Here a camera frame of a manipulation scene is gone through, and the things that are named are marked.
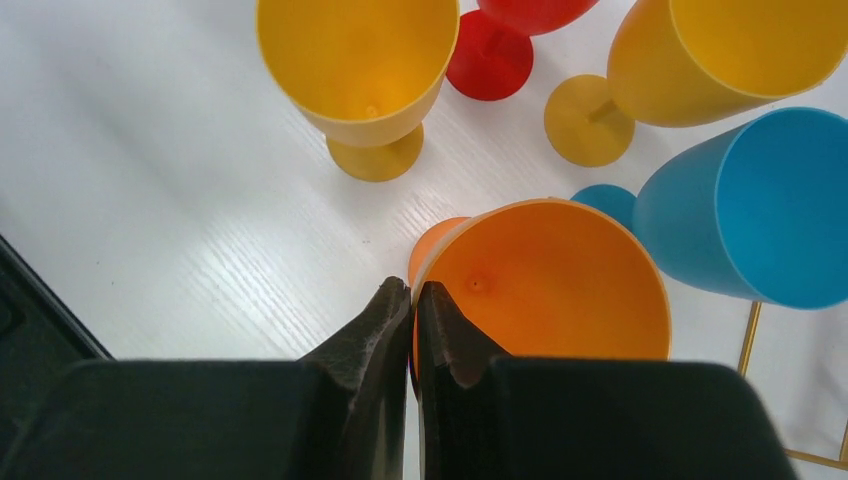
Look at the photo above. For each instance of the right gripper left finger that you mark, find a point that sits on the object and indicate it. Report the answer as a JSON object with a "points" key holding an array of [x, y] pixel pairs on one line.
{"points": [[336, 413]]}

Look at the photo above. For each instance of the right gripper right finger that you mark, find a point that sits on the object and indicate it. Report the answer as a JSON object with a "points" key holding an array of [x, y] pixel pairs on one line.
{"points": [[486, 414]]}

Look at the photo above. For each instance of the orange wine glass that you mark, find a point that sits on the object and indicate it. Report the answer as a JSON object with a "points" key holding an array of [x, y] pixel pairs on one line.
{"points": [[549, 277]]}

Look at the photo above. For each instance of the yellow wine glass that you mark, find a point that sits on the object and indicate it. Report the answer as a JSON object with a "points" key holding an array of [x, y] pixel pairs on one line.
{"points": [[364, 73], [678, 64]]}

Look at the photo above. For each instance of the cyan wine glass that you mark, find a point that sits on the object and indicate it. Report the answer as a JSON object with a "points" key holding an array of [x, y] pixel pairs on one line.
{"points": [[758, 212]]}

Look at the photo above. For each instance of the red wine glass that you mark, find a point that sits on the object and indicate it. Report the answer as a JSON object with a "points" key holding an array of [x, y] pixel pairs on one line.
{"points": [[494, 53]]}

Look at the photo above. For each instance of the gold wire glass rack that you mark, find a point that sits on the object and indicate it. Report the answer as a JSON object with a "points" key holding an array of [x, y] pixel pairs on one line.
{"points": [[797, 362]]}

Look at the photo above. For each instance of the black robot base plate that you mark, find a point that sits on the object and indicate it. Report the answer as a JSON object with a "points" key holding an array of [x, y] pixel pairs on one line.
{"points": [[40, 339]]}

